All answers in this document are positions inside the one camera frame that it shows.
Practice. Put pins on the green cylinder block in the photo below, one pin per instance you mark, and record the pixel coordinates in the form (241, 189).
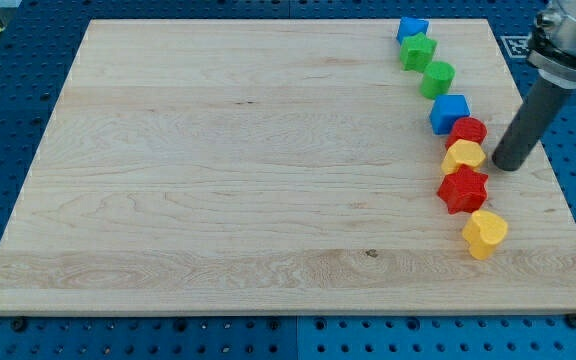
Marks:
(437, 79)

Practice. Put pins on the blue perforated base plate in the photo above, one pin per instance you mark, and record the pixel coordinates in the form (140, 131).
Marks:
(36, 51)

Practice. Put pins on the yellow heart block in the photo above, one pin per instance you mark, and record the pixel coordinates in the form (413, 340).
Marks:
(484, 231)

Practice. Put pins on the blue heart block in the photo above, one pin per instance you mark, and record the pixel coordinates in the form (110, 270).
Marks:
(409, 26)

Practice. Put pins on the fiducial marker tag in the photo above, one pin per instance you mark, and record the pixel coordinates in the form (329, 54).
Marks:
(516, 46)

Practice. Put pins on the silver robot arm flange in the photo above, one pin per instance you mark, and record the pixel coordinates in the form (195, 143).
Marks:
(552, 42)

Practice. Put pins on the blue cube block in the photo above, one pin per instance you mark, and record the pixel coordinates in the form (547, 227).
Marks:
(446, 110)

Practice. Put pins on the red star block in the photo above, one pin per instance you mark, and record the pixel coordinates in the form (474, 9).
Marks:
(463, 190)

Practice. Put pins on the yellow pentagon block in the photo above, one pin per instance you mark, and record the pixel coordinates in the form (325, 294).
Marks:
(463, 152)

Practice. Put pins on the wooden board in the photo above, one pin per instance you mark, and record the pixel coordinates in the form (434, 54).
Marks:
(270, 167)

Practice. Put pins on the red cylinder block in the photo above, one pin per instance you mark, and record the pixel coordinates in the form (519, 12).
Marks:
(467, 128)

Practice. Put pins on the green star block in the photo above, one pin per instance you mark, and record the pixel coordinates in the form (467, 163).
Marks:
(416, 52)

